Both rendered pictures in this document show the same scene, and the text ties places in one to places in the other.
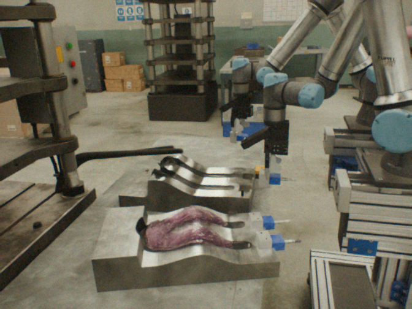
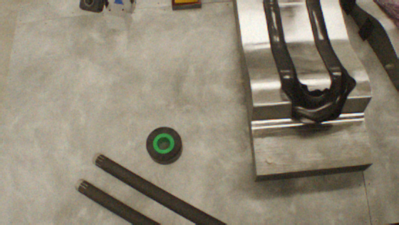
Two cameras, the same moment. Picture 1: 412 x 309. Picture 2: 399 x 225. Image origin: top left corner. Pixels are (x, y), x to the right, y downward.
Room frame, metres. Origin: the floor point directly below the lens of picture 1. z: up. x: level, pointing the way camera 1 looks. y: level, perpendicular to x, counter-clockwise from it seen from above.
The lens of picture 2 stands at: (1.58, 0.46, 1.69)
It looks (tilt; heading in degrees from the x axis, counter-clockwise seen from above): 67 degrees down; 261
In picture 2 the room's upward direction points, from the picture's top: 8 degrees counter-clockwise
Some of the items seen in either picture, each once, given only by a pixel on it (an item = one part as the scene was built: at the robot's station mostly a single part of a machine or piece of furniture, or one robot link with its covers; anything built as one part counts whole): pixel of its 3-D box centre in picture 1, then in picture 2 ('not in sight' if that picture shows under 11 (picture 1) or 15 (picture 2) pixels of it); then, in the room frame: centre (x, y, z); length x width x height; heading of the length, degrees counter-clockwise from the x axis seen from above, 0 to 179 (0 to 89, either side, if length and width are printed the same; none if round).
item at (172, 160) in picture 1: (192, 172); (306, 47); (1.24, 0.06, 0.92); 0.35 x 0.16 x 0.09; 77
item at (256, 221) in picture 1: (270, 222); not in sight; (0.97, -0.20, 0.86); 0.13 x 0.05 x 0.05; 94
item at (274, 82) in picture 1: (276, 91); not in sight; (1.14, -0.24, 1.25); 0.09 x 0.08 x 0.11; 46
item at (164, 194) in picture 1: (189, 183); (300, 64); (1.26, 0.07, 0.87); 0.50 x 0.26 x 0.14; 77
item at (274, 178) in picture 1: (277, 178); not in sight; (1.13, -0.25, 0.93); 0.13 x 0.05 x 0.05; 79
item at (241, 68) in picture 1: (241, 70); not in sight; (1.61, -0.17, 1.25); 0.09 x 0.08 x 0.11; 86
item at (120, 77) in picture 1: (124, 72); not in sight; (7.88, 1.75, 0.42); 0.86 x 0.33 x 0.83; 79
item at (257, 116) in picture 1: (246, 113); not in sight; (4.51, -0.55, 0.28); 0.61 x 0.41 x 0.15; 79
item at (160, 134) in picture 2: not in sight; (164, 145); (1.61, 0.15, 0.82); 0.08 x 0.08 x 0.04
